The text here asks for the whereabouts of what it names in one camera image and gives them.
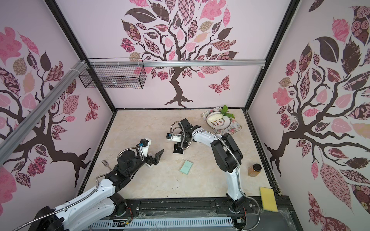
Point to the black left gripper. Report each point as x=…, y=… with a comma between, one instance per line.
x=156, y=160

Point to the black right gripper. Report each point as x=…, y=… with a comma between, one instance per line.
x=178, y=144

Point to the white lift-off box base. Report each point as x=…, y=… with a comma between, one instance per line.
x=178, y=150

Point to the white lift-off box lid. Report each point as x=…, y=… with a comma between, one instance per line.
x=150, y=165

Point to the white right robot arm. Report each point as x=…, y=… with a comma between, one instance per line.
x=226, y=152

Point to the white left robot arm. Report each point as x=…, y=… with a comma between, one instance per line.
x=99, y=201

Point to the brown jar black lid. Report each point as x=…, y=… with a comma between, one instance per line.
x=254, y=170

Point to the mint green card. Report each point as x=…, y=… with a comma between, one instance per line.
x=186, y=167

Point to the white toy radish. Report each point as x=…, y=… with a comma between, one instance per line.
x=219, y=115

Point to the silver metal fork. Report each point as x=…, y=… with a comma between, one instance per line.
x=106, y=164

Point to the white round printed plate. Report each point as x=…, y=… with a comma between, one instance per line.
x=216, y=120

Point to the floral rectangular tray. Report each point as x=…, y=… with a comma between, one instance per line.
x=232, y=129

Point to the yellow sponge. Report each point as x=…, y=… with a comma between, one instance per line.
x=268, y=199

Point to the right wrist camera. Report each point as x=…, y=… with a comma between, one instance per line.
x=173, y=137

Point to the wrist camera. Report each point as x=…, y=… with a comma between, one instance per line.
x=173, y=137
x=144, y=146

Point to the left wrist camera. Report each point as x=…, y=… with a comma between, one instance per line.
x=144, y=146

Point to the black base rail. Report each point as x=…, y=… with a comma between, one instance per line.
x=219, y=205

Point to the white slotted cable duct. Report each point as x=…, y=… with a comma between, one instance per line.
x=162, y=223

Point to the black wire basket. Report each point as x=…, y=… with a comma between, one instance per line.
x=122, y=73

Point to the rear aluminium rail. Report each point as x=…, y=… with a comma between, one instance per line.
x=250, y=62

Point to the aluminium rail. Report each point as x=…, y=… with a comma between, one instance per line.
x=15, y=138
x=250, y=62

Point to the left aluminium rail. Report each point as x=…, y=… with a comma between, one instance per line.
x=15, y=138

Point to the black corner frame post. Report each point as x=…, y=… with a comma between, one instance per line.
x=286, y=21

